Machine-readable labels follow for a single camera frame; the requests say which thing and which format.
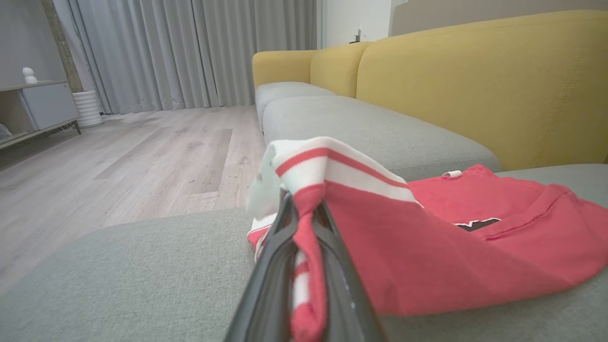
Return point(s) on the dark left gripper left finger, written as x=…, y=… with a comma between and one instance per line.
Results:
x=266, y=294

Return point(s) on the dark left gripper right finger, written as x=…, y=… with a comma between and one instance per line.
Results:
x=344, y=304

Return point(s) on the red jersey white striped cuffs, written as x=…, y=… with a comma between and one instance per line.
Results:
x=427, y=247

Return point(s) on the medium grey sofa seat cushion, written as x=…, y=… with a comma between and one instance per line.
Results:
x=356, y=123

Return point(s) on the small grey sofa seat cushion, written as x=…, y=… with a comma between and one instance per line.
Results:
x=285, y=89

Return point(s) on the yellow sofa backrest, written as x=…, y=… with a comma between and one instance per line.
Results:
x=475, y=85

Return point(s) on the white ribbed plant pot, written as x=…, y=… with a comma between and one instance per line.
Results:
x=88, y=108

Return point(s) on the grey pleated curtain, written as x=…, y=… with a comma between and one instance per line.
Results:
x=166, y=47

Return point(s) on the pale green television cabinet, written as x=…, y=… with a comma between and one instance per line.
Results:
x=50, y=104

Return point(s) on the crumpled clear bag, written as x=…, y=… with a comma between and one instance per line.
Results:
x=4, y=131

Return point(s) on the green potted tree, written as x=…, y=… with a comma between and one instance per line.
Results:
x=61, y=47

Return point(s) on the small white figurine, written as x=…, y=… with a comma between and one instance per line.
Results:
x=29, y=76

